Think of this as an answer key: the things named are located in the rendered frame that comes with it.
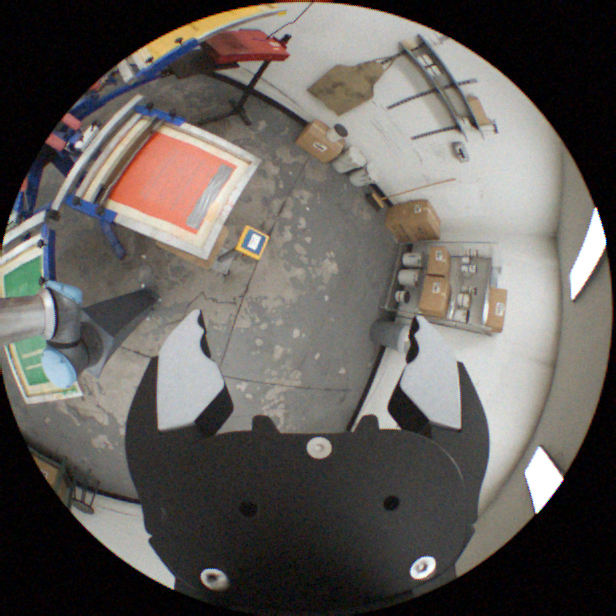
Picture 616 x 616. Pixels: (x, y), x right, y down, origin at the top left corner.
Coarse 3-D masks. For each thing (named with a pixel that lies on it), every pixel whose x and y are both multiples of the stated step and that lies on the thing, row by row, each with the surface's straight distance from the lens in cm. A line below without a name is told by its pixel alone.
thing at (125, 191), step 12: (132, 168) 111; (144, 168) 109; (120, 180) 110; (132, 180) 107; (144, 180) 105; (120, 192) 107; (132, 192) 104; (132, 204) 102; (144, 204) 100; (192, 204) 97; (156, 216) 97; (168, 216) 96; (180, 216) 96; (192, 228) 94
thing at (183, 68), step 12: (180, 60) 183; (192, 60) 182; (204, 60) 182; (168, 72) 176; (180, 72) 167; (192, 72) 166; (204, 72) 168; (132, 84) 170; (108, 96) 168; (84, 108) 171; (96, 108) 169
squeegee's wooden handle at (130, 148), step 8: (144, 128) 111; (152, 128) 116; (136, 136) 109; (144, 136) 113; (128, 144) 107; (136, 144) 110; (128, 152) 107; (120, 160) 104; (112, 168) 102; (120, 168) 107; (104, 176) 102; (112, 176) 104; (104, 184) 101
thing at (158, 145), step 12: (156, 132) 122; (144, 144) 118; (156, 144) 116; (168, 144) 115; (180, 144) 114; (192, 144) 114; (144, 156) 113; (156, 156) 111; (204, 156) 109; (216, 156) 110; (216, 168) 106; (228, 180) 104
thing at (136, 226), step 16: (128, 128) 125; (176, 128) 120; (192, 128) 116; (112, 144) 121; (224, 144) 111; (96, 160) 119; (256, 160) 110; (80, 192) 114; (240, 192) 99; (224, 208) 94; (128, 224) 95; (144, 224) 93; (160, 240) 90; (176, 240) 89; (208, 240) 90
